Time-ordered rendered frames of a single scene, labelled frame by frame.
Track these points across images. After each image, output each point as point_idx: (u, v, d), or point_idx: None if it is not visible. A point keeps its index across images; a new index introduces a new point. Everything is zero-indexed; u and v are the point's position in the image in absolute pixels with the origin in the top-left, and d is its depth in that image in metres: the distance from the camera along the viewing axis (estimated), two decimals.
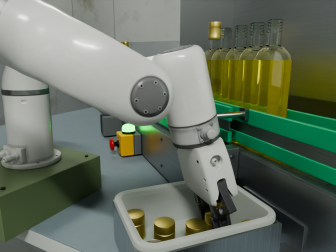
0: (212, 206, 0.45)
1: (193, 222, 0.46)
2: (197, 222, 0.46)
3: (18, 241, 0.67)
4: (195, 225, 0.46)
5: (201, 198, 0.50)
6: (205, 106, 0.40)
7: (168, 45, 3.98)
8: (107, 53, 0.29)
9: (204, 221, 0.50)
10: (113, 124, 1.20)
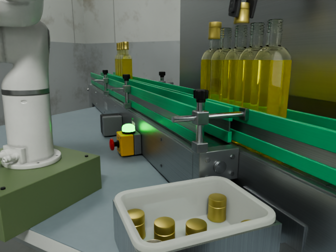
0: None
1: (193, 222, 0.46)
2: (197, 222, 0.46)
3: (18, 241, 0.67)
4: (195, 225, 0.46)
5: None
6: None
7: (168, 45, 3.98)
8: None
9: (242, 10, 0.65)
10: (113, 124, 1.20)
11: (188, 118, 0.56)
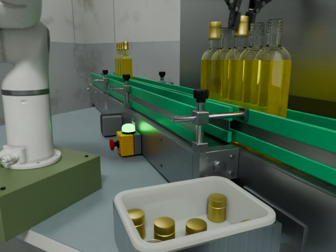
0: (260, 0, 0.65)
1: (193, 222, 0.46)
2: (197, 222, 0.46)
3: (18, 241, 0.67)
4: (195, 225, 0.46)
5: (237, 7, 0.65)
6: None
7: (168, 45, 3.98)
8: None
9: (242, 23, 0.66)
10: (113, 124, 1.20)
11: (188, 118, 0.56)
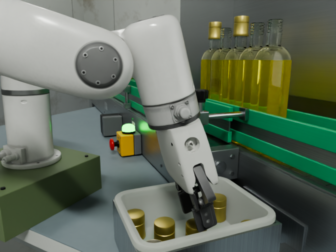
0: (191, 194, 0.40)
1: (193, 222, 0.46)
2: None
3: (18, 241, 0.67)
4: (195, 225, 0.46)
5: None
6: (177, 82, 0.36)
7: None
8: (38, 26, 0.27)
9: (242, 23, 0.66)
10: (113, 124, 1.20)
11: None
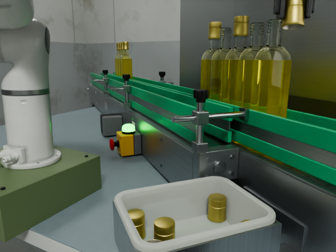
0: None
1: None
2: (292, 0, 0.49)
3: (18, 241, 0.67)
4: None
5: None
6: None
7: (168, 45, 3.98)
8: None
9: (242, 23, 0.66)
10: (113, 124, 1.20)
11: (188, 118, 0.56)
